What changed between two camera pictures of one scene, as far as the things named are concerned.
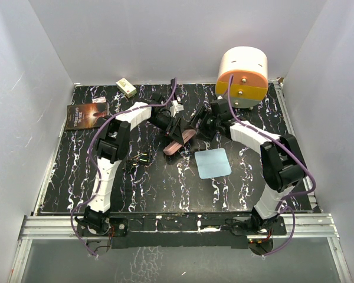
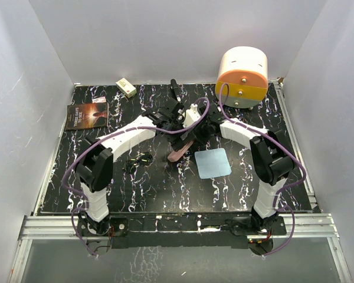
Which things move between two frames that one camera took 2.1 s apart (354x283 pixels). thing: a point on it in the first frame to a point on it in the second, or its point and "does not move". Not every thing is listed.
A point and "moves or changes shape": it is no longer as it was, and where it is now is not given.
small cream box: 127,88 does not move
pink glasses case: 175,145 moves or changes shape
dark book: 85,115 does not move
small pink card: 99,100 does not move
